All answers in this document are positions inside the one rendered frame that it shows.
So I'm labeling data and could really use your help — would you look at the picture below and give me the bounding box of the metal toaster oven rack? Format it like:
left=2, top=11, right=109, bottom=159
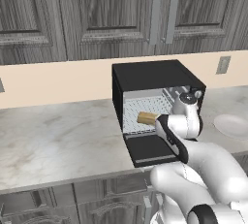
left=123, top=95, right=178, bottom=133

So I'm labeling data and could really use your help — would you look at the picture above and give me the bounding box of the brown baguette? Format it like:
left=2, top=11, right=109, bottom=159
left=137, top=111, right=160, bottom=126

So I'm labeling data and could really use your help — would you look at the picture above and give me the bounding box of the black toaster oven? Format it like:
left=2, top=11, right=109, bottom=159
left=111, top=59, right=207, bottom=136

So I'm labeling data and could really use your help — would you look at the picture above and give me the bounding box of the black toaster oven door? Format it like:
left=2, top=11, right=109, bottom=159
left=123, top=133, right=182, bottom=170

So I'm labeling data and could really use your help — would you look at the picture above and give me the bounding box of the grey wood base cupboard door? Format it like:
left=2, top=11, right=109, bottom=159
left=0, top=183, right=80, bottom=224
left=73, top=171, right=157, bottom=224

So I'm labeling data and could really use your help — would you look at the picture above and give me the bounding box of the white plate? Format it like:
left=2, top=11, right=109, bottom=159
left=212, top=113, right=248, bottom=141

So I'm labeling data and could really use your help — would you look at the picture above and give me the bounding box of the grey wood wall cupboard door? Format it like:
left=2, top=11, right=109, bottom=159
left=154, top=0, right=248, bottom=56
left=55, top=0, right=163, bottom=62
left=0, top=0, right=68, bottom=66

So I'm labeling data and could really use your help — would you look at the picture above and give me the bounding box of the grey base cupboard handle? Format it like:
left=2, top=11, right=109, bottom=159
left=155, top=192, right=165, bottom=208
left=142, top=194, right=154, bottom=224

